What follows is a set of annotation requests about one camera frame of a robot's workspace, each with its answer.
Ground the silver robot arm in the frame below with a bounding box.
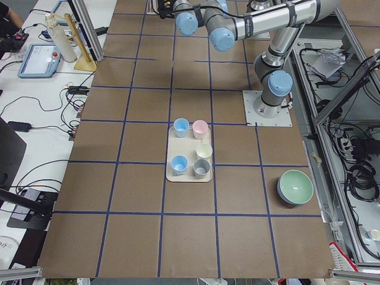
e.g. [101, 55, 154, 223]
[170, 1, 341, 81]

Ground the beige cup tray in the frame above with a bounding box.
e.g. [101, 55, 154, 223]
[166, 126, 213, 182]

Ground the cream plastic cup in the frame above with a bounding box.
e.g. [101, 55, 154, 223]
[195, 143, 213, 159]

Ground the pink plastic cup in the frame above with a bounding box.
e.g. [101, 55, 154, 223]
[192, 120, 208, 139]

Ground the light blue cup rear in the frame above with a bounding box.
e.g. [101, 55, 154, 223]
[173, 118, 189, 138]

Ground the light blue cup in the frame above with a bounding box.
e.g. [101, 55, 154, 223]
[170, 155, 188, 176]
[173, 118, 189, 138]

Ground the light blue cup front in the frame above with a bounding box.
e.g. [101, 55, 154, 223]
[170, 155, 188, 176]

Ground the grey plastic cup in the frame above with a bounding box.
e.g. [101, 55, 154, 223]
[193, 159, 211, 178]

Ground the green bowl blue outside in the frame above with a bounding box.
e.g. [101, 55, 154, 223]
[277, 169, 314, 205]

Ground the wooden mug tree stand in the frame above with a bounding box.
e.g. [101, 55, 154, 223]
[53, 13, 97, 72]

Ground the white cylindrical bottle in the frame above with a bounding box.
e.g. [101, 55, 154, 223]
[45, 13, 77, 63]

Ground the blue teach pendant tablet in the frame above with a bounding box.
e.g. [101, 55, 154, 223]
[17, 44, 61, 78]

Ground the black monitor stand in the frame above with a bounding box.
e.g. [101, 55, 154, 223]
[1, 120, 58, 230]

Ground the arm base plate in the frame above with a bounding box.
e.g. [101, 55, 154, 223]
[242, 90, 293, 127]

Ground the aluminium frame post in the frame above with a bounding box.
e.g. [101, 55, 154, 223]
[68, 0, 104, 62]

